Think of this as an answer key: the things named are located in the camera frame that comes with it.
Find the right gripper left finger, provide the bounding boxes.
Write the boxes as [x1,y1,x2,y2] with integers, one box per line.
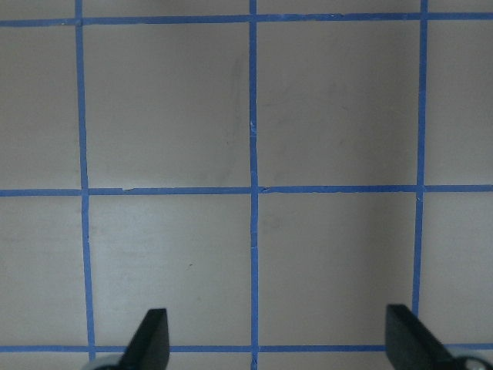
[121,308,170,370]

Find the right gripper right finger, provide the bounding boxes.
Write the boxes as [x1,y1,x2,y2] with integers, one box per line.
[384,304,458,370]

